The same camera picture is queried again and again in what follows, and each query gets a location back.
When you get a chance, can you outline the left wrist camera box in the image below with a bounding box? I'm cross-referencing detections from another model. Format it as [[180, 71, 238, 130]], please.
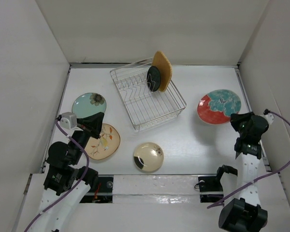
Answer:
[[59, 112, 77, 130]]

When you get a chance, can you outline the red and teal plate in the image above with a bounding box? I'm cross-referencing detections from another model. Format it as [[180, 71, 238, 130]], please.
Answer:
[[197, 89, 242, 125]]

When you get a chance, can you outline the beige bird painted plate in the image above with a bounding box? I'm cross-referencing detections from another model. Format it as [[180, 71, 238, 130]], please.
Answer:
[[85, 123, 120, 160]]

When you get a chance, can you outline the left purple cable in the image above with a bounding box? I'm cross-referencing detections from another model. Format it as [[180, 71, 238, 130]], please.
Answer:
[[23, 117, 90, 232]]

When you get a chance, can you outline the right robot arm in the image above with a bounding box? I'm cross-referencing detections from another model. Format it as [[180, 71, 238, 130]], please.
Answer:
[[218, 112, 269, 232]]

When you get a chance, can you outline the teal flower plate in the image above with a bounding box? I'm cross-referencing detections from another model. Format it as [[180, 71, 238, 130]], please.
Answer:
[[72, 93, 107, 118]]

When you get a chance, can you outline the orange woven square plate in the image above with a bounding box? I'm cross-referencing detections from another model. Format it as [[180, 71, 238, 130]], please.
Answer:
[[152, 51, 173, 92]]

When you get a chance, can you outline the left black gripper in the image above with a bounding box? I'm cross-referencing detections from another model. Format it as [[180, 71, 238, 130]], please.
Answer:
[[70, 111, 104, 163]]

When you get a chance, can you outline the cream bowl with black marks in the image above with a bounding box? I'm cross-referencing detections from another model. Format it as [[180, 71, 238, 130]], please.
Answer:
[[133, 142, 164, 173]]

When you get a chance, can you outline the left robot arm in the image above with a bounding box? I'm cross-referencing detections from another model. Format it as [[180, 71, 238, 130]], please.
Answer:
[[27, 112, 104, 232]]

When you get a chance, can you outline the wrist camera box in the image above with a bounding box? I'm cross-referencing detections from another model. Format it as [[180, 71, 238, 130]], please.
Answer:
[[262, 109, 274, 125], [59, 112, 77, 130]]

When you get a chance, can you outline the small black plate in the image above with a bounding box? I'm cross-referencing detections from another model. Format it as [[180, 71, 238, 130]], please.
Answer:
[[146, 66, 161, 92]]

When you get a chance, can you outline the metal base rail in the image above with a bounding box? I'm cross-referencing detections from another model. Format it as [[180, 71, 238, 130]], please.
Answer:
[[81, 174, 234, 204]]

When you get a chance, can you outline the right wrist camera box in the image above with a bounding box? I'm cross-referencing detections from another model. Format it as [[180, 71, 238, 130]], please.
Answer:
[[262, 109, 274, 125]]

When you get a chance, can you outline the silver wire dish rack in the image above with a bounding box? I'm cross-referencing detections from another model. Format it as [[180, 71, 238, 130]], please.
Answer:
[[110, 58, 187, 131]]

